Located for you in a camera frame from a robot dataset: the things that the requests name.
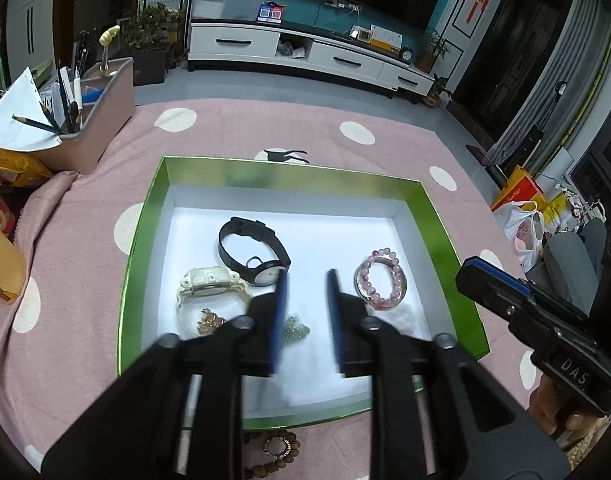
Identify orange paper bag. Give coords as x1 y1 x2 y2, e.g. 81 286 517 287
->
490 164 544 211

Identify black wrist watch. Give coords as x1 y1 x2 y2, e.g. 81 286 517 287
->
218 216 292 288

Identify white plastic bag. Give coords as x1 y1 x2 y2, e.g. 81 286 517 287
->
495 199 547 272

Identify white wrist watch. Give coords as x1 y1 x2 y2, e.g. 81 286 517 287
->
175 265 254 343

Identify thin metal bangle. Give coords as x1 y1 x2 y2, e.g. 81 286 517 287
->
354 256 412 311

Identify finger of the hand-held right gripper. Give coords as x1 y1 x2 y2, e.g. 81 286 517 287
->
455 254 534 323

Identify wooden bead bracelet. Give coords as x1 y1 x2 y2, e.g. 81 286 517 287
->
242 430 304 480

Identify grey pencil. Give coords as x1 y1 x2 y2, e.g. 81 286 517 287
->
12 114 62 136

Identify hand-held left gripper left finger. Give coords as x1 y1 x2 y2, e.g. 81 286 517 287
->
40 272 290 480

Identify dark wooden door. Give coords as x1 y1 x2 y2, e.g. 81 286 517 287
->
452 0 577 147

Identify clear plastic storage box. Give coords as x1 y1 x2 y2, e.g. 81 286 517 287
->
190 0 269 24

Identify yellow bear container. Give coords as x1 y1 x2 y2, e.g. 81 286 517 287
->
0 219 29 307

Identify small potted plant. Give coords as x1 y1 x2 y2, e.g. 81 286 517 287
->
427 74 455 109

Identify green cardboard box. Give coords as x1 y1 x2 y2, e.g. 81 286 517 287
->
116 156 490 431

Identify pink bead bracelet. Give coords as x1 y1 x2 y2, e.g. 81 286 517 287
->
358 247 407 311

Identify pink dotted tablecloth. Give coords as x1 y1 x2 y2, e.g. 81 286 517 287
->
0 99 541 480

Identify white television cabinet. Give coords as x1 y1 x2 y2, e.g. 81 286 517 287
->
187 19 437 97

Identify tall potted plant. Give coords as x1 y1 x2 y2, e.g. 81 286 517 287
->
417 27 452 74

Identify gold brooch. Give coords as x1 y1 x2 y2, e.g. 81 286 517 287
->
195 308 230 334

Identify white tall cabinet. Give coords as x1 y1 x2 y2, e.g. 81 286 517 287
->
5 0 59 69

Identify green crystal ornament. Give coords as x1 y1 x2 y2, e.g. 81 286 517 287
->
280 312 311 346

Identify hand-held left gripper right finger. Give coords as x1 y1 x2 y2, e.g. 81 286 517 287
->
327 269 571 480

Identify yellow snack packet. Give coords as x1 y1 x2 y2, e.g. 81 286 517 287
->
0 144 54 189

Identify yellow and white box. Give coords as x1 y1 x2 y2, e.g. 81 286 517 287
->
370 24 404 54

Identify pink desk organizer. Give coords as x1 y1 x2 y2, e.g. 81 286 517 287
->
29 57 136 176

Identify grey striped curtain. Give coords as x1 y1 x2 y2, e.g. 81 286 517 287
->
490 0 611 172

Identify person's right hand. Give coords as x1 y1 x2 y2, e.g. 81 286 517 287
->
528 374 611 438

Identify large potted plant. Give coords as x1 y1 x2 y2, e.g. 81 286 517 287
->
122 2 187 87

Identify white paper sheets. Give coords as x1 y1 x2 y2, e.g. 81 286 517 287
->
0 67 64 154

